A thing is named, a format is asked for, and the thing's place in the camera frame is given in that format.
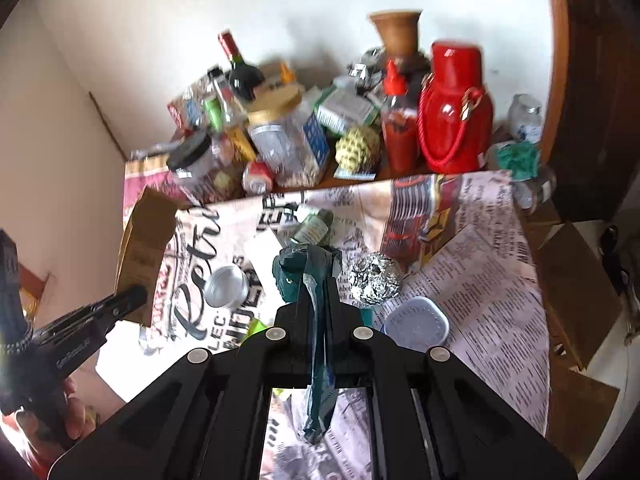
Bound brown cardboard box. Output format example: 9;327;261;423
115;188;178;327

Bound dark wine bottle red cap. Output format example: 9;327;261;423
218;30;265;102

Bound clear jar with black lid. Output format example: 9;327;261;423
167;131;242;206

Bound brown clay vase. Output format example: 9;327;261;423
369;10;422;58

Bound glass jar lying sideways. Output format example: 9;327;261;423
512;166;556;214

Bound small glass jar right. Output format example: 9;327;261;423
508;93;542;145

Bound red white tipped can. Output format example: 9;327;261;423
242;160;273;195

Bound crumpled aluminium foil ball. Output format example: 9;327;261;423
346;252;405;306

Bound small green spray bottle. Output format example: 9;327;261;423
292;207;334;246

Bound clear jar with gold lid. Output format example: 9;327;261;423
247;84;330;188

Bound newspaper print tablecloth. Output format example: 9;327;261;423
94;155;551;480

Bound round metal tin lid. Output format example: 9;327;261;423
204;264;250;309

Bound dark green wrapper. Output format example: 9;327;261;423
272;244;342;445

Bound red snack package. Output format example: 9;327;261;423
167;89;208;130

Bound clear square plastic container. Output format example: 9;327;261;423
383;297;450;353

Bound red sauce squeeze bottle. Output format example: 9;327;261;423
381;58;419;174

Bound person's left hand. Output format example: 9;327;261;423
15;378;96;457

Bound green custard apple fruit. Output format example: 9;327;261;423
335;126;381;174

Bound red thermos with rope handle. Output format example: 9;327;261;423
418;39;494;174

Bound green crumpled cloth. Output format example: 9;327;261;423
496;141;540;181

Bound green cap bottle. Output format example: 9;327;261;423
203;98;224;132

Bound green white carton box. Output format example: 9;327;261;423
314;87;378;136

